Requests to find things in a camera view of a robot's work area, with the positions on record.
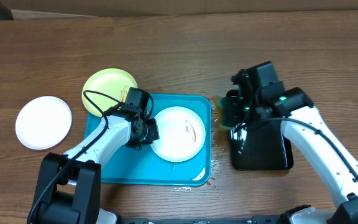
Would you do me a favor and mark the green yellow sponge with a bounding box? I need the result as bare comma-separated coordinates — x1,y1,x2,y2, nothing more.
217,97,237,129

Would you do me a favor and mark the white plate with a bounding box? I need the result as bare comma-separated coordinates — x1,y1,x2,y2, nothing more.
151,106,206,162
15,96,72,150

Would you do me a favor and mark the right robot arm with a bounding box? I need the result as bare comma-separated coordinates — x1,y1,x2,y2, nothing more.
221,62,358,223

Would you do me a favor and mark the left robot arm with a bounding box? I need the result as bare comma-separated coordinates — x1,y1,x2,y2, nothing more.
27,87,159,223

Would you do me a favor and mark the black plastic tray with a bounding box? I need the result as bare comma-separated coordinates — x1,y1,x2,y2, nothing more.
226,88,294,171

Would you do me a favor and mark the blue plastic tray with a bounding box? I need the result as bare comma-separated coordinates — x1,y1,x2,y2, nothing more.
101,93,212,187

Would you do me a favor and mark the yellow-green plate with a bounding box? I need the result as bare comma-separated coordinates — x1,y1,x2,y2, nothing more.
81,68,137,117

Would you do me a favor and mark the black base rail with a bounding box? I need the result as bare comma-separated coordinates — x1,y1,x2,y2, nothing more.
117,215,283,224

